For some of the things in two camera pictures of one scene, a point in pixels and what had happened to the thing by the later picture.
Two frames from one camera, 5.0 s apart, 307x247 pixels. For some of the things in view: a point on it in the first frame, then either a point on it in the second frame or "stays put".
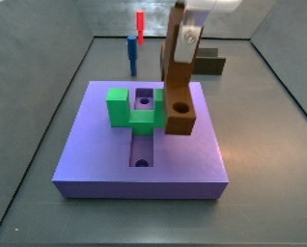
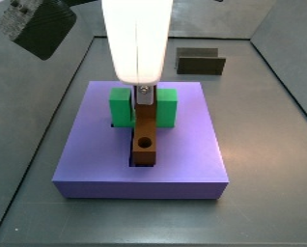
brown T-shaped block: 179,117 to 143,145
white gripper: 211,7 to 137,26
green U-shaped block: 141,121 stays put
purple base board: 108,164 stays put
